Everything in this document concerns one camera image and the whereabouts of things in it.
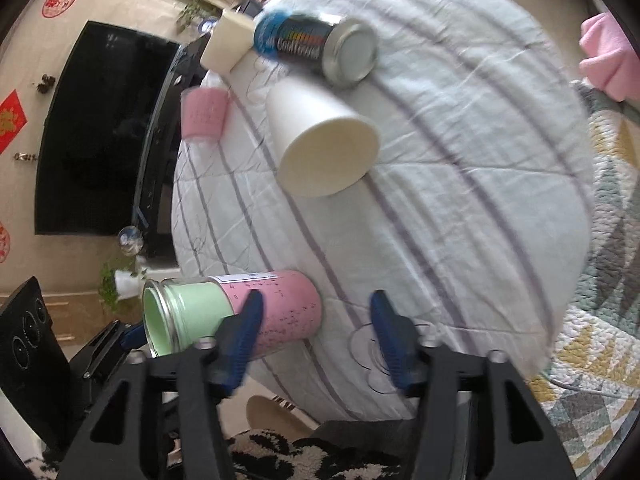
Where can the patchwork quilt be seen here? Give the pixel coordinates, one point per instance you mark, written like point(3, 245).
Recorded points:
point(600, 360)

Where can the round red paper cutout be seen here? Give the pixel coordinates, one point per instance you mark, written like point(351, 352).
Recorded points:
point(60, 1)
point(3, 241)

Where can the glass ball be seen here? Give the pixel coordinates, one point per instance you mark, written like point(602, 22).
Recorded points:
point(130, 239)

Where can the white striped bedsheet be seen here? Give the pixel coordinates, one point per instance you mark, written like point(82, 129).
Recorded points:
point(450, 170)

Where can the white paper cup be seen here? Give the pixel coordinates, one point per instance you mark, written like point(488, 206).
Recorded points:
point(320, 140)

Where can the dark television cabinet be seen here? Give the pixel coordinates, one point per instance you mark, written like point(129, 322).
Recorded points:
point(165, 160)

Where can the green potted plant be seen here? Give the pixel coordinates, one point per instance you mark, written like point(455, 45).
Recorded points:
point(195, 12)

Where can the plant in white pot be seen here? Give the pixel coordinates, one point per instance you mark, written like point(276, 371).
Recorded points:
point(125, 282)

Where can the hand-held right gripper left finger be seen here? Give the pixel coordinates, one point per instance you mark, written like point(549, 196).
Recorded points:
point(245, 325)

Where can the cup with pink sleeve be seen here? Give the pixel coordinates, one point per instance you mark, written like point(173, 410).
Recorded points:
point(204, 115)

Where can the pink cup with green inside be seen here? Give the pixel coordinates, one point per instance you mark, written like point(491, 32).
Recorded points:
point(285, 310)

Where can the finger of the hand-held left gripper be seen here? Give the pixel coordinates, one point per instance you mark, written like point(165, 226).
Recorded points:
point(102, 350)

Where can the small white cup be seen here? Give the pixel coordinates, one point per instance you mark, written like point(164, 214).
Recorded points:
point(227, 42)

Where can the pink cloth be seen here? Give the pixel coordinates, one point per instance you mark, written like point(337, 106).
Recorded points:
point(607, 55)

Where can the blue printed metal can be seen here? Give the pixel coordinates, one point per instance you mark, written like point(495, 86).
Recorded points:
point(305, 40)

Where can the black and white rug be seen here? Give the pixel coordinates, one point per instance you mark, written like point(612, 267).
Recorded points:
point(280, 455)

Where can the red diamond wall poster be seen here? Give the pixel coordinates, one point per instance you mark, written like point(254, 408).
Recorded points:
point(11, 121)

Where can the black television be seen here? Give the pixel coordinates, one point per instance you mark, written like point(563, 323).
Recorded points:
point(100, 135)

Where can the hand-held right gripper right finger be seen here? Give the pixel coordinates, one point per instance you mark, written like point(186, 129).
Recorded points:
point(392, 330)

